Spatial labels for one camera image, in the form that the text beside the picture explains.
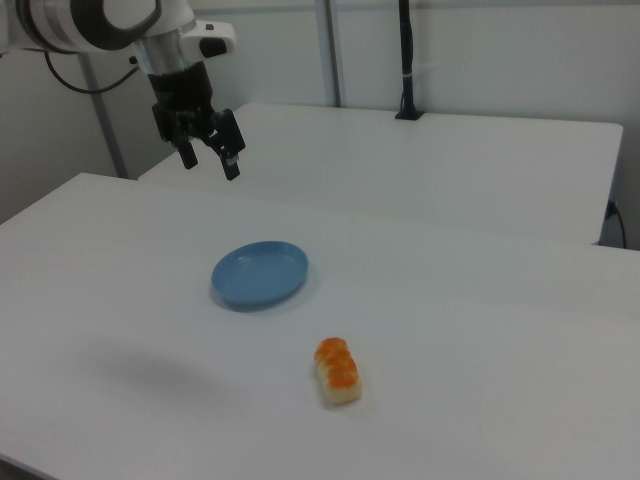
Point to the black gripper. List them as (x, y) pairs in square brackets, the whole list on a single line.
[(182, 90)]

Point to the orange glazed bread loaf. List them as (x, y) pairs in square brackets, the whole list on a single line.
[(338, 375)]

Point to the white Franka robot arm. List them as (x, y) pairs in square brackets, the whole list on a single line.
[(90, 25)]

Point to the blue round plastic plate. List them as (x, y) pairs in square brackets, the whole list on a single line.
[(257, 277)]

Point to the white adjacent table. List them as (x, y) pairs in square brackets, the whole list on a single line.
[(400, 175)]

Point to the grey partition post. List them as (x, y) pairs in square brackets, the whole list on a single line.
[(331, 55), (102, 115)]

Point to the black camera pole with base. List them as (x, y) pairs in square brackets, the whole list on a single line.
[(408, 60)]

